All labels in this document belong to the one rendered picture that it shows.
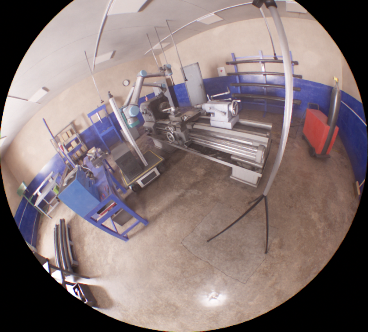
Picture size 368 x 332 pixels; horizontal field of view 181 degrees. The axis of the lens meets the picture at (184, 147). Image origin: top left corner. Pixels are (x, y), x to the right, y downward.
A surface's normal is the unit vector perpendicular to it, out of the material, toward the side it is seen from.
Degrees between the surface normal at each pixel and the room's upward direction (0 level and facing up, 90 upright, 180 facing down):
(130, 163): 90
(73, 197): 90
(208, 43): 90
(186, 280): 0
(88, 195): 90
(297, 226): 0
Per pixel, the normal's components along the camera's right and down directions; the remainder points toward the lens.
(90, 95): 0.69, 0.23
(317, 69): -0.67, 0.56
